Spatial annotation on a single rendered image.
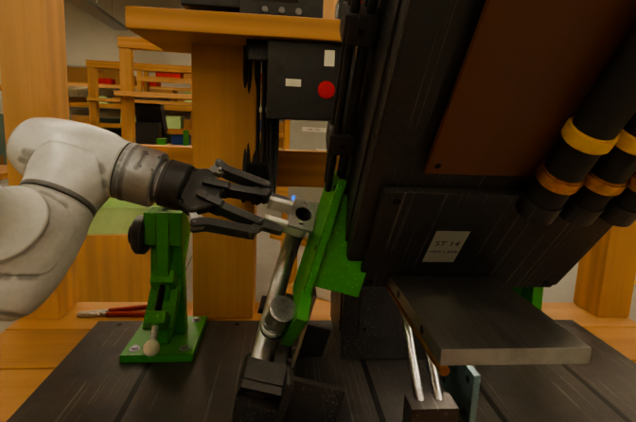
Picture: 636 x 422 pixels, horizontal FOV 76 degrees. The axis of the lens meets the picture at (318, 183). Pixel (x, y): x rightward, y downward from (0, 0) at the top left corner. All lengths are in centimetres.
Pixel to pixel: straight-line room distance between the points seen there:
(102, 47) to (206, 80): 1035
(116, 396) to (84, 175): 36
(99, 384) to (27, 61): 65
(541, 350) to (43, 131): 68
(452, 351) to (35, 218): 49
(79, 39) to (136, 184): 1083
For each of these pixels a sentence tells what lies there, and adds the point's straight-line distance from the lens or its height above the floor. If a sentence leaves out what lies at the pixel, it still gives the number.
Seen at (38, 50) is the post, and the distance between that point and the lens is 105.
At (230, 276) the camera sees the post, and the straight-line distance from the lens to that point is 98.
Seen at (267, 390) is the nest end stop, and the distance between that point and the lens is 65.
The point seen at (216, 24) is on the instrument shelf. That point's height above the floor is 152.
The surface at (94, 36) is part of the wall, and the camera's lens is 1134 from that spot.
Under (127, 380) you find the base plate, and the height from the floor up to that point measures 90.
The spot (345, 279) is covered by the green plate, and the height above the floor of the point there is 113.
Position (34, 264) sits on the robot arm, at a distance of 59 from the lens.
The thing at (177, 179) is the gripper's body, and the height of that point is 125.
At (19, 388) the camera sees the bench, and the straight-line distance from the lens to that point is 92.
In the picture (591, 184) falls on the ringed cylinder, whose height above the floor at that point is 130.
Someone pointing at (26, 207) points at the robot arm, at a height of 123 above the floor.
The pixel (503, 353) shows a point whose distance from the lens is 48.
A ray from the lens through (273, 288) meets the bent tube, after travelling 72.
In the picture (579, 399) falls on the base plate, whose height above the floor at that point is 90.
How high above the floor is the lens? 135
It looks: 9 degrees down
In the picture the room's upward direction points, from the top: 2 degrees clockwise
